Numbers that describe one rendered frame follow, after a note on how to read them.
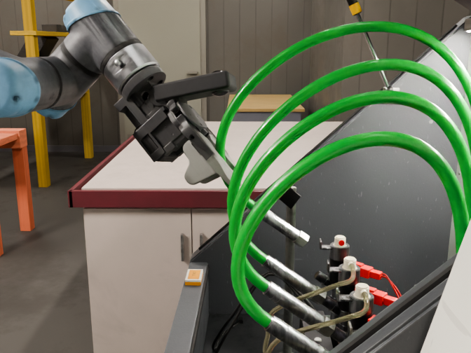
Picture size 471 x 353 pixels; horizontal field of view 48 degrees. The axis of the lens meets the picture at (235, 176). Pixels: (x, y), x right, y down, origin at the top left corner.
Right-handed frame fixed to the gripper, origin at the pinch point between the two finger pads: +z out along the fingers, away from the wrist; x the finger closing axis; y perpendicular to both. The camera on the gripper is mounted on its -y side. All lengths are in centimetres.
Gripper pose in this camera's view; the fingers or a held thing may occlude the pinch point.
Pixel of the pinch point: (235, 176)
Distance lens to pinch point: 75.6
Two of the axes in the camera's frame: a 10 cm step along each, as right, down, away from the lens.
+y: -7.4, 6.4, 2.1
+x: -2.5, 0.2, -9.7
